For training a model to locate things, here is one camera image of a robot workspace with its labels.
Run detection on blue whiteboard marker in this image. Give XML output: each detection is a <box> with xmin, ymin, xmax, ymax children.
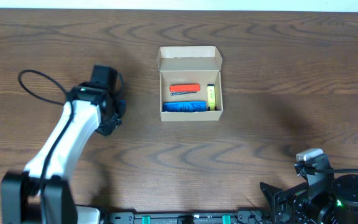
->
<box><xmin>119</xmin><ymin>100</ymin><xmax>126</xmax><ymax>113</ymax></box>

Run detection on blue whiteboard duster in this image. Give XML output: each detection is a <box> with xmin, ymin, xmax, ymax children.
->
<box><xmin>162</xmin><ymin>101</ymin><xmax>207</xmax><ymax>113</ymax></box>

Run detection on orange stapler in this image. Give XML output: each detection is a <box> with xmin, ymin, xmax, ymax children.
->
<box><xmin>169</xmin><ymin>84</ymin><xmax>201</xmax><ymax>96</ymax></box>

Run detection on brown cardboard box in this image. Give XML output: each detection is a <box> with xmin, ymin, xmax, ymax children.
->
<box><xmin>157</xmin><ymin>46</ymin><xmax>223</xmax><ymax>121</ymax></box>

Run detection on yellow highlighter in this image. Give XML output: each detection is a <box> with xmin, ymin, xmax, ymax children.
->
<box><xmin>206</xmin><ymin>84</ymin><xmax>216</xmax><ymax>111</ymax></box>

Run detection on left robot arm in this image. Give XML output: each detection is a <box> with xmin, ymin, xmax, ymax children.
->
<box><xmin>1</xmin><ymin>65</ymin><xmax>126</xmax><ymax>224</ymax></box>

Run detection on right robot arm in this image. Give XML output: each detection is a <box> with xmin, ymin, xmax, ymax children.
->
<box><xmin>260</xmin><ymin>149</ymin><xmax>358</xmax><ymax>224</ymax></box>

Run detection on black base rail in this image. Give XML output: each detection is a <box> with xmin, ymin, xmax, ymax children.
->
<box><xmin>73</xmin><ymin>211</ymin><xmax>273</xmax><ymax>224</ymax></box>

